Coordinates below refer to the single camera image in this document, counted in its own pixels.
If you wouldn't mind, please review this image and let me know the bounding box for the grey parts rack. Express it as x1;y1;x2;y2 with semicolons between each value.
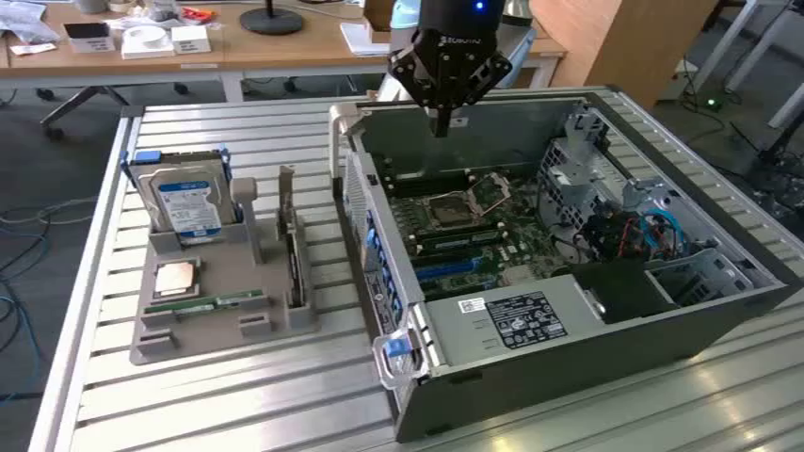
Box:
129;176;322;366

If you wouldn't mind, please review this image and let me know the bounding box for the stack of white papers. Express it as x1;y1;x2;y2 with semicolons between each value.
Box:
338;21;392;57

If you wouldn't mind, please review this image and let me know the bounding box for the wooden cabinet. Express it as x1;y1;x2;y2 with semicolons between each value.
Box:
530;0;721;107

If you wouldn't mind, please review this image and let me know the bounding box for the metal disk bay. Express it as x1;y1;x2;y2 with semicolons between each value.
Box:
642;249;754;307

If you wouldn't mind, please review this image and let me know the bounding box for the metal socket cover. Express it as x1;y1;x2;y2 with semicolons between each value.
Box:
466;171;510;218

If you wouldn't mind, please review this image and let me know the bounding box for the blue expansion slot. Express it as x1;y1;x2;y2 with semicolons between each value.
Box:
413;256;485;282

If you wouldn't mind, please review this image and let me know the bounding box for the green RAM stick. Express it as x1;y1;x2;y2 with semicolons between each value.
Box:
142;289;265;315

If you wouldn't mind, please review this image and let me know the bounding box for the plain white box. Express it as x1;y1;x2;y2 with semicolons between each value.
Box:
169;24;209;56

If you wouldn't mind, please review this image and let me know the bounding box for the blue wire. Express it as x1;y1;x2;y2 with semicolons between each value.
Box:
645;206;692;258

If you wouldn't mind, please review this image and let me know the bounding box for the green motherboard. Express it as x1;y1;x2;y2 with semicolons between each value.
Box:
376;154;604;302

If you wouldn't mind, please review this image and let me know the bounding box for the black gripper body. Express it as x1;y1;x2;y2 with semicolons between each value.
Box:
410;0;505;110

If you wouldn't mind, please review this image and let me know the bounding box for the black plastic duct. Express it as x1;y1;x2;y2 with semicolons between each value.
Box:
570;261;680;324

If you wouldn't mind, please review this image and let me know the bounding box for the red wire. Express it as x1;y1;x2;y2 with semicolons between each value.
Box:
618;214;648;258

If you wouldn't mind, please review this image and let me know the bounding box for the black lamp base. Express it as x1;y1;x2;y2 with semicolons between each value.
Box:
238;0;304;35

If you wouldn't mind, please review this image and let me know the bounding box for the white box with tape roll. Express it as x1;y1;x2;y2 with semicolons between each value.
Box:
120;25;176;60

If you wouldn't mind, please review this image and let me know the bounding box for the wooden desk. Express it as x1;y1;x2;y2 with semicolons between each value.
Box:
0;0;566;90

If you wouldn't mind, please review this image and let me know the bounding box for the grey power supply unit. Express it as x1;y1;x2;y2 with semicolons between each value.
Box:
425;275;608;368

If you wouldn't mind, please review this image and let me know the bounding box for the clear plastic bag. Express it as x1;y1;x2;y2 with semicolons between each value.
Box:
0;2;61;43

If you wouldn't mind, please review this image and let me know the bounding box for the copper-topped CPU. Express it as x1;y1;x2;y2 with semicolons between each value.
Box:
153;261;196;298

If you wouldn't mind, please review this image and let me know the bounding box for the black graphics card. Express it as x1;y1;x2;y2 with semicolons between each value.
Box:
274;164;309;307

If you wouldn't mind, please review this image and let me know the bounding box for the black chair base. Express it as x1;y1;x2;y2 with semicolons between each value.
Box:
36;84;130;140

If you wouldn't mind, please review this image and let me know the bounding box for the metal drive cage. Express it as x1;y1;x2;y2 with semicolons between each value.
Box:
538;110;636;222

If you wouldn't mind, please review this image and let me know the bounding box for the brown cardboard box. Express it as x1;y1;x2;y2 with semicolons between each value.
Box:
362;0;402;32

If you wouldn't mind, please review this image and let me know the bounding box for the white box with black top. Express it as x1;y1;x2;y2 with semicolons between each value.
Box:
64;22;116;54

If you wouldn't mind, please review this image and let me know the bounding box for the hard disk in blue caddy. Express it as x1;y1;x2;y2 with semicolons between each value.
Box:
118;148;234;246

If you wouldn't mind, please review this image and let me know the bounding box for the blue case latch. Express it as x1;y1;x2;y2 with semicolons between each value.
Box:
381;338;406;371

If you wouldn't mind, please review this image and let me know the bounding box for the open grey PC case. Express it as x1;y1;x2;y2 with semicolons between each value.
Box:
329;84;790;444

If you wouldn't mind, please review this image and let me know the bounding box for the CPU socket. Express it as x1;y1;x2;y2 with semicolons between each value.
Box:
425;192;478;232

